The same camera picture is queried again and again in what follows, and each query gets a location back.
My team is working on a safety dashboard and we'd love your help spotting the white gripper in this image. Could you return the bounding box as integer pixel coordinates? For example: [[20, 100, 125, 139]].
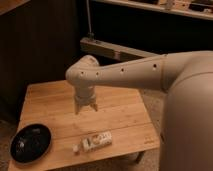
[[74, 95, 98, 115]]

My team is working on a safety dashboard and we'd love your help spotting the clear plastic bottle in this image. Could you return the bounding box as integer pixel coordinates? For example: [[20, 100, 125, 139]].
[[72, 131, 112, 154]]

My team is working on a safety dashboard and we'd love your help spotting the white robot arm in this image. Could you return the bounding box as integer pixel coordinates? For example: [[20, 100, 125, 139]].
[[65, 50, 213, 171]]

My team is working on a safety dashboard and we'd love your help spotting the black ceramic bowl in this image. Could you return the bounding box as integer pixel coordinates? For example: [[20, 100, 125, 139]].
[[10, 123, 52, 163]]

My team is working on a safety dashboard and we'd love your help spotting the wooden table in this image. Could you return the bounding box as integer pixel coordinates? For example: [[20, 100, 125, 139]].
[[8, 81, 159, 171]]

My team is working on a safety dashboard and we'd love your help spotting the metal pole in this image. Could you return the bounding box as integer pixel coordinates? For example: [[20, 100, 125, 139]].
[[86, 0, 94, 40]]

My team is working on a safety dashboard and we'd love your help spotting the upper wooden shelf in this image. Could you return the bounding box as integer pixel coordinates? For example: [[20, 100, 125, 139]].
[[93, 0, 213, 21]]

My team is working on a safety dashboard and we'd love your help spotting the wooden shelf rail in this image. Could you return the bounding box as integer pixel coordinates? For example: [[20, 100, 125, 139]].
[[80, 37, 167, 63]]

